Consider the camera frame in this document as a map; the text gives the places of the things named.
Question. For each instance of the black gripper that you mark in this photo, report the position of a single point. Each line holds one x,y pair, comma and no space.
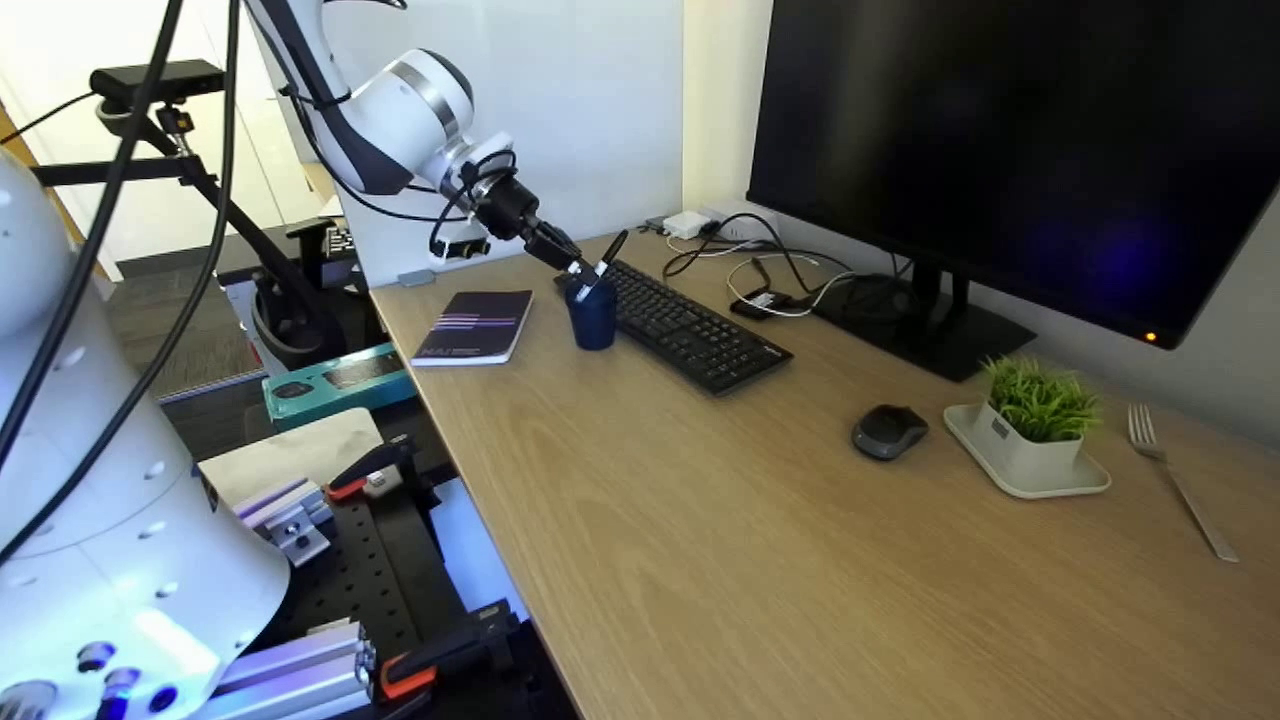
515,213

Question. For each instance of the dark computer mouse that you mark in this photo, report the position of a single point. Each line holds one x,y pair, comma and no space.
884,434

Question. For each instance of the black computer monitor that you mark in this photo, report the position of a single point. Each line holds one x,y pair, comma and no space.
1098,159

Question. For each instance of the black and white marker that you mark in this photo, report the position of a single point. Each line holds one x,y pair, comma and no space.
611,252

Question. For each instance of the black orange clamp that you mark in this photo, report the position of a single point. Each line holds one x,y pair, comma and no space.
453,650

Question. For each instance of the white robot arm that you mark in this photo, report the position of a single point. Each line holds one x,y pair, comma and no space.
126,580

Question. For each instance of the black keyboard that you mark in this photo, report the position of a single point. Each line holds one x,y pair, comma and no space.
688,336

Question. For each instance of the black camera on tripod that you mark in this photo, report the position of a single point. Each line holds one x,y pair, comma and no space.
284,306

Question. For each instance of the dark purple striped notebook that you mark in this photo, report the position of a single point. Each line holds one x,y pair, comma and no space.
478,330

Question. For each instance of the white power adapter box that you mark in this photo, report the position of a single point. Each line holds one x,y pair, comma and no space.
688,227

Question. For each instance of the silver fork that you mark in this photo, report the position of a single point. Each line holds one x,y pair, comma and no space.
1141,434

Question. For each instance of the small green potted plant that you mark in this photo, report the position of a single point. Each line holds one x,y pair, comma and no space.
1039,402

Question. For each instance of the blue plastic cup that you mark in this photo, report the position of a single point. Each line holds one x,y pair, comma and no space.
589,310

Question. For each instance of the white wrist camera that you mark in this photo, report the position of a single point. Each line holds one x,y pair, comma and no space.
457,242

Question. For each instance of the white square plant tray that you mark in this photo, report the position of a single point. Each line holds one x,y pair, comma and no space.
1025,471

